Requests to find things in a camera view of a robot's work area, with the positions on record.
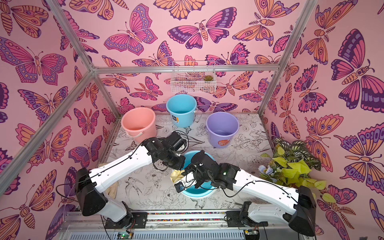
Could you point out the purple plastic bucket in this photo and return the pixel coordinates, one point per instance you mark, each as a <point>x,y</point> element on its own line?
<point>221,127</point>

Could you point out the green leafy potted plant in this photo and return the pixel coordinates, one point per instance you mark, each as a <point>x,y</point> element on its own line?
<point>292,165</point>

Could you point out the white wire wall basket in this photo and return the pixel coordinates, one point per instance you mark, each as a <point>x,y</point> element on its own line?
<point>188,77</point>

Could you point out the beige worn cloth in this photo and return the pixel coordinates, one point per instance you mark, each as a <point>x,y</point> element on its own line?
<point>112,190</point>

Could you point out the small green succulent plant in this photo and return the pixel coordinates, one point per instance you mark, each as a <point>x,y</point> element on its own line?
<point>208,78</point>

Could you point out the pink plastic bucket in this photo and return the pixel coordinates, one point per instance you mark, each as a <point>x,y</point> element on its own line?
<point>139,124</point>

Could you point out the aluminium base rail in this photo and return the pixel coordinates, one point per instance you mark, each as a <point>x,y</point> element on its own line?
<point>174,225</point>

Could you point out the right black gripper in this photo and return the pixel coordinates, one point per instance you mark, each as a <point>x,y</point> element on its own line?
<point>193,176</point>

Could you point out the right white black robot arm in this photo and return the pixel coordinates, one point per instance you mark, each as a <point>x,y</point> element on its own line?
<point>296,207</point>

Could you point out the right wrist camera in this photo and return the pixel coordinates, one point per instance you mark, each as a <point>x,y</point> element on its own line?
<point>181,186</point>

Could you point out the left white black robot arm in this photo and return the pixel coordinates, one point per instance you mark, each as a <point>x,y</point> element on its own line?
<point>90,185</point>

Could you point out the blue bucket white handle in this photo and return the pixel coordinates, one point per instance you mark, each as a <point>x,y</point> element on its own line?
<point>205,190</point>

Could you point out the yellow microfiber cloth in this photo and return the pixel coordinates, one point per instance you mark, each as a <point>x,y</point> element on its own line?
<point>179,177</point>

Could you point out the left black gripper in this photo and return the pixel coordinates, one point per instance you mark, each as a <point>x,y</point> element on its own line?
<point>180,165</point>

